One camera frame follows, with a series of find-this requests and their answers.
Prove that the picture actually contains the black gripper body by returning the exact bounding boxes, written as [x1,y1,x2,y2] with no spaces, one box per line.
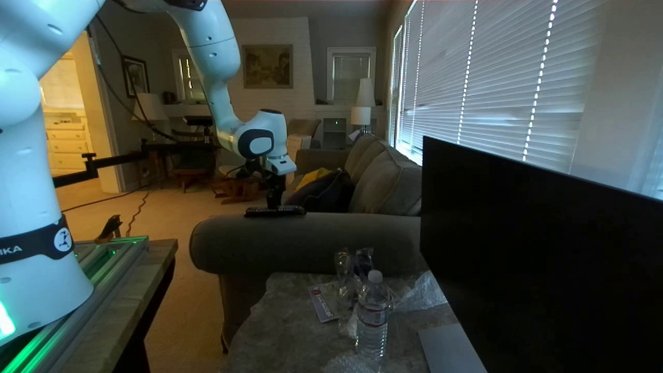
[237,155,289,181]

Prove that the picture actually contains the black remote control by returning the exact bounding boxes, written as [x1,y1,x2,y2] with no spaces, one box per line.
[242,203,309,219]

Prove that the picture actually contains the beige fabric couch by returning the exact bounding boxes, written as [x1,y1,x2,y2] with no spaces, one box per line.
[189,130,428,347]

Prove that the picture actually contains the brown wooden stool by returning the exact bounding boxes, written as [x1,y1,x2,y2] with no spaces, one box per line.
[213,171,268,204]

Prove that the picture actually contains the yellow throw pillow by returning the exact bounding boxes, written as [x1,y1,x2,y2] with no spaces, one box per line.
[292,165,333,196]

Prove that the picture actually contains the dark throw pillow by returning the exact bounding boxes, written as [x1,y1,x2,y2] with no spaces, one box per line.
[287,167,359,212]

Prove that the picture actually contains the large framed painting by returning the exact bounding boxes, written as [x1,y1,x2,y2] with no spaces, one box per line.
[241,40,296,91]

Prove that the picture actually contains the table lamp with white shade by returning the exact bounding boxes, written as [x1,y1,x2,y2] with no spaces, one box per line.
[346,103,376,133]

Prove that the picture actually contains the wide background window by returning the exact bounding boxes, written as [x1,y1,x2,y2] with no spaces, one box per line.
[173,50,210,105]

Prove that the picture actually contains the small clear plastic wrapper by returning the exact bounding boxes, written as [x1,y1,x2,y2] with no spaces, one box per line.
[309,286,343,325]

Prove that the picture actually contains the table lamp with beige shade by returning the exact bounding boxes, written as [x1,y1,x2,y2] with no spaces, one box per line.
[132,91,168,126]

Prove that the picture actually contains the tall background window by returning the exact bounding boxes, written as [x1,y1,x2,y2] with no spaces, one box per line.
[325,46,379,105]

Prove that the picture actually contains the clear plastic water bottle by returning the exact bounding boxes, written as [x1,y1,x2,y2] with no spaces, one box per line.
[355,267,393,360]

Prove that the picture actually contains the small dark framed picture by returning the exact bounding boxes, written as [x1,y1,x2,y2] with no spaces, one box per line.
[120,54,152,100]

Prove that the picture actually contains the clear plastic bag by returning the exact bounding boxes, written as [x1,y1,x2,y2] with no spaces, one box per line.
[392,268,452,317]

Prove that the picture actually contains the light wooden dresser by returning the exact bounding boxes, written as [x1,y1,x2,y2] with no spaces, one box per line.
[41,105,91,177]

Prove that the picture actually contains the silver monitor stand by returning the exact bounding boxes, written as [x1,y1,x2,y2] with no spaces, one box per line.
[417,318,489,373]

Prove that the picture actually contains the wide white window blinds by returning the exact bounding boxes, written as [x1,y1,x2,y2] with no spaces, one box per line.
[389,0,663,199]

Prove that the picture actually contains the black flat screen monitor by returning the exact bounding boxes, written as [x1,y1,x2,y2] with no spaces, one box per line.
[418,134,663,373]

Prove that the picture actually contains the orange floor cable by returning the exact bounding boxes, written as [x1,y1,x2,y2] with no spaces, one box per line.
[122,188,154,235]

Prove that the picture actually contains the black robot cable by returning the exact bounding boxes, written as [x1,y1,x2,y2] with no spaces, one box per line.
[91,14,179,143]

